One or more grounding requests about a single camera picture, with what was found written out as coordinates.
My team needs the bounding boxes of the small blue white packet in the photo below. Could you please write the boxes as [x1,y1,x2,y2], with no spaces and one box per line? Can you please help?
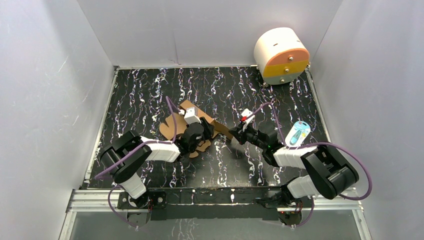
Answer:
[285,121,311,147]

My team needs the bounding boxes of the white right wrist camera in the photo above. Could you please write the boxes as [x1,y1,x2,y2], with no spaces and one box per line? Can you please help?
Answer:
[240,108,255,132]

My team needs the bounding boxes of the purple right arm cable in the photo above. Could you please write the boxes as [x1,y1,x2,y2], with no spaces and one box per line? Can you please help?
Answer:
[246,101,374,229]

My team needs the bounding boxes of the white cylinder orange yellow face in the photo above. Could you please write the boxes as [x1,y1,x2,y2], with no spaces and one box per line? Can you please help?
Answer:
[253,27,310,85]

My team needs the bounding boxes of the brown cardboard box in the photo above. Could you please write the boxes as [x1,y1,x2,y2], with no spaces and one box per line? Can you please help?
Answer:
[159,100,233,159]

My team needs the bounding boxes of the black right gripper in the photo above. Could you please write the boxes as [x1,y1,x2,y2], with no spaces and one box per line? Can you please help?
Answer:
[228,120,267,150]

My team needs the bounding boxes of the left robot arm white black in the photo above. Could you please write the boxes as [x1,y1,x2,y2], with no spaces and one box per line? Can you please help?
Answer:
[100,117,215,209]

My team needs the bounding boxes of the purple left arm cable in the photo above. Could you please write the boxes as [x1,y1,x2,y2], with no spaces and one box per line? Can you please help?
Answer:
[94,96,186,229]

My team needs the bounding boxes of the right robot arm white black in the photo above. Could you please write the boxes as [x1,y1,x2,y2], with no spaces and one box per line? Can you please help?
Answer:
[229,126,359,208]

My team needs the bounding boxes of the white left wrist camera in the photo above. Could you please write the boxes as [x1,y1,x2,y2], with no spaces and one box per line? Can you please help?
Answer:
[179,106,201,125]

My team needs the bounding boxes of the aluminium front rail frame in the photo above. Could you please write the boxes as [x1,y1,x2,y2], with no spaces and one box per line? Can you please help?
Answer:
[59,189,372,240]

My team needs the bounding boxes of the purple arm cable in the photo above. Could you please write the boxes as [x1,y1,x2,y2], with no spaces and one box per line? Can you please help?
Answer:
[94,96,186,229]
[246,101,374,229]

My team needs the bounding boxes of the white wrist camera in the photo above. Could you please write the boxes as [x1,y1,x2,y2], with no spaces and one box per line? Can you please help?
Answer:
[240,108,255,132]
[179,106,201,125]

